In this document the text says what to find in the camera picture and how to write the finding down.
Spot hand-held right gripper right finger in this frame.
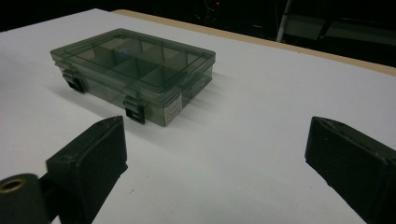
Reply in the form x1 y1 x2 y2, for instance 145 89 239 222
304 116 396 224

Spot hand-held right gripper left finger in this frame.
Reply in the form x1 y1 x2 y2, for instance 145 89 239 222
39 115 129 224

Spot grey transparent compartment box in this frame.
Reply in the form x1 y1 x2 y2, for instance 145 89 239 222
49 27 217 128

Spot white metal stand pole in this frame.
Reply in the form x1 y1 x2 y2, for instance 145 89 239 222
276 0 293 43

